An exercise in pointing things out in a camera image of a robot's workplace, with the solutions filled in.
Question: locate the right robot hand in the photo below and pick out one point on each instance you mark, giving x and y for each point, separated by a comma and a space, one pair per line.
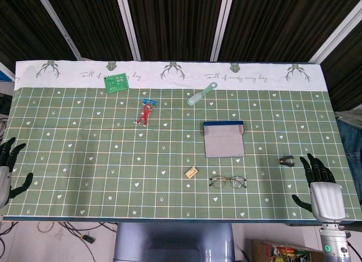
327, 199

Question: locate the wire-frame eyeglasses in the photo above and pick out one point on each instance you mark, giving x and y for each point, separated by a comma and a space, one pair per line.
239, 182

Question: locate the cardboard box with colourful items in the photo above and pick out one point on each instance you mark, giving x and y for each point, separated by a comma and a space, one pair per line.
282, 252

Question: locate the blue jeans clothing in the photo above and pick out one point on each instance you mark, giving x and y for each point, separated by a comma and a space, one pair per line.
350, 143

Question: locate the mint green brush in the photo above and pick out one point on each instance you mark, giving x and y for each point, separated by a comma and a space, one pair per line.
195, 98

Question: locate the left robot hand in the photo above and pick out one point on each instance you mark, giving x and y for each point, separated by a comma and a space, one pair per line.
3, 180

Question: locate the red and blue plastic toy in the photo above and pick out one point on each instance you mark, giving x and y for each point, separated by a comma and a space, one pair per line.
145, 113

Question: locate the tan rubber eraser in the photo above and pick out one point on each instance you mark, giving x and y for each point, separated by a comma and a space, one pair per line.
191, 172

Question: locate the white partition post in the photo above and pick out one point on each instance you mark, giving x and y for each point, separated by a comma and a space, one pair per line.
222, 24
128, 24
336, 35
56, 21

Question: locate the blue folding glasses case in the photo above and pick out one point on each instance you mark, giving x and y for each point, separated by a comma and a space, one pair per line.
224, 143

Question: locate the blue-grey robot torso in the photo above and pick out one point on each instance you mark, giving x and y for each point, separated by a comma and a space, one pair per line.
174, 242

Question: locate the green grid tablecloth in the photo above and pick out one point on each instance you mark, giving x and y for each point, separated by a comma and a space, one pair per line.
113, 160

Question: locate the black floor connector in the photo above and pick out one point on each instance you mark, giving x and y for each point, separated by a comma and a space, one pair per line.
88, 239

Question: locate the green circuit board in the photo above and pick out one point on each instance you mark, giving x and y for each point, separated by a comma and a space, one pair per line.
116, 83

